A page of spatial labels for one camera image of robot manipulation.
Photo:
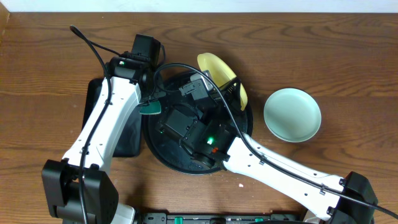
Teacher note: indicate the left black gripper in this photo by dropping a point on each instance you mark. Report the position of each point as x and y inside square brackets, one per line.
[148, 101]

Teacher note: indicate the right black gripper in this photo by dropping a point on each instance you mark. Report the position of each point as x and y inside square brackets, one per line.
[222, 105]

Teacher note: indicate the green yellow sponge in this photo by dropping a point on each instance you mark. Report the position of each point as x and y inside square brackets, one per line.
[150, 108]

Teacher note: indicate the yellow plate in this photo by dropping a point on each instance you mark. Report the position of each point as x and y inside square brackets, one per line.
[222, 75]

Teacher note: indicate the light green plate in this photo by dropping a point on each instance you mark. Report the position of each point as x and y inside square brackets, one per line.
[292, 115]

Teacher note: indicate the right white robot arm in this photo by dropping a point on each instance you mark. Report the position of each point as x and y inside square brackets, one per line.
[331, 198]

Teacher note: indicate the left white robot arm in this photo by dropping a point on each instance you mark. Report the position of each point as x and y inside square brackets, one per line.
[78, 188]

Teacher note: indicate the round black tray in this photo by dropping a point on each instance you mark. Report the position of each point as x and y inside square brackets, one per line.
[189, 139]

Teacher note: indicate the rectangular black tray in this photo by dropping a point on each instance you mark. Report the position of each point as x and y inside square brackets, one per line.
[129, 142]

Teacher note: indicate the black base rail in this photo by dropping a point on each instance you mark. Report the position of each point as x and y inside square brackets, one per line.
[163, 218]

